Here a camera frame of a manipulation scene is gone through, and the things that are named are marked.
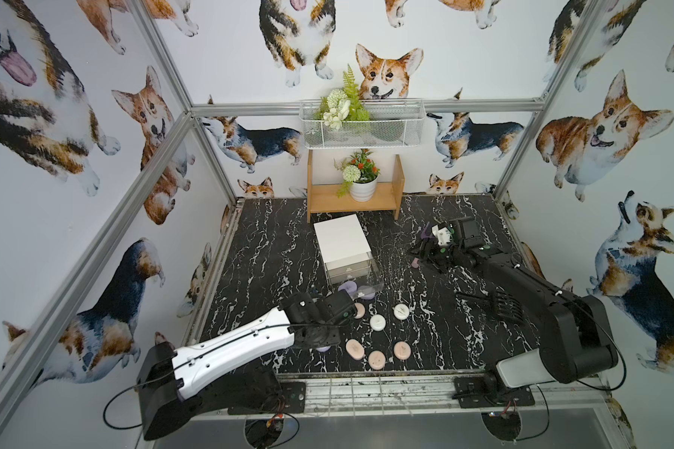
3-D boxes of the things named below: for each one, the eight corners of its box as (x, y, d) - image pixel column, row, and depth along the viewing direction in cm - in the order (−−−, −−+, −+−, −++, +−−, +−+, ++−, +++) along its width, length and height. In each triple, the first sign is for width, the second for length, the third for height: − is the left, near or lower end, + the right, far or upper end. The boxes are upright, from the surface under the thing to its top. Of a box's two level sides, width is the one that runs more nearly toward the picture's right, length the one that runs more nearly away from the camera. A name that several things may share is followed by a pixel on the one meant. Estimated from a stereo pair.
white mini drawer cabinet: (330, 287, 97) (326, 266, 86) (319, 247, 108) (314, 223, 97) (370, 276, 100) (372, 253, 89) (355, 237, 111) (355, 213, 100)
